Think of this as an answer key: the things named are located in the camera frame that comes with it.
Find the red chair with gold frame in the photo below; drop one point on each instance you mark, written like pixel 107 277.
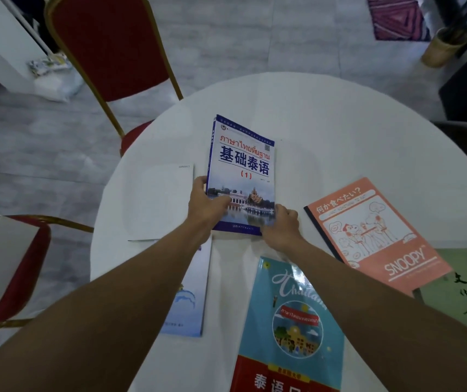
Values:
pixel 17 273
pixel 113 57

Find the blue textbook with palace photo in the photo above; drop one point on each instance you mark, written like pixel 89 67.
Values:
pixel 243 171

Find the person's right forearm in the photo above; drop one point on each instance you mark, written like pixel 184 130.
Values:
pixel 384 322

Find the person's left hand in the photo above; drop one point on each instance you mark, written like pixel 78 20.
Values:
pixel 203 206

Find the orange cartoon notebook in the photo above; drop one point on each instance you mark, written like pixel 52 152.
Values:
pixel 374 232

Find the person's right hand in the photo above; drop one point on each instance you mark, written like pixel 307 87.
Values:
pixel 284 227

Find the white paper sheet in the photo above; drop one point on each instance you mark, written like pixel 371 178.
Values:
pixel 159 202

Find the person's left thumb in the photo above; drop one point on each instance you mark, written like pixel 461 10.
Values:
pixel 219 202

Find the white cabinet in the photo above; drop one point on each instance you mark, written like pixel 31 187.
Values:
pixel 0 40

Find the pink patterned rug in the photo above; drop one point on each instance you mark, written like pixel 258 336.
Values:
pixel 397 16

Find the person's right thumb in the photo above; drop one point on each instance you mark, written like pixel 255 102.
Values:
pixel 279 212

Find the white and light blue book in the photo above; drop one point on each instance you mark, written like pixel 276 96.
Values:
pixel 188 306

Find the white plastic bag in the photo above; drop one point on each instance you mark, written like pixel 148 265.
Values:
pixel 53 75

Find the green book with calligraphy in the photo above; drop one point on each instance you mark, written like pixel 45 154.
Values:
pixel 462 289

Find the person's left forearm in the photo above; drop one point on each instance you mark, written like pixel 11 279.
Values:
pixel 90 306

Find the teal and red textbook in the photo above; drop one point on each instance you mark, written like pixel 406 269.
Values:
pixel 286 334

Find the woven basket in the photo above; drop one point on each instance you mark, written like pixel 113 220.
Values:
pixel 442 46

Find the white tablecloth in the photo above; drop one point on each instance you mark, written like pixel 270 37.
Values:
pixel 339 151

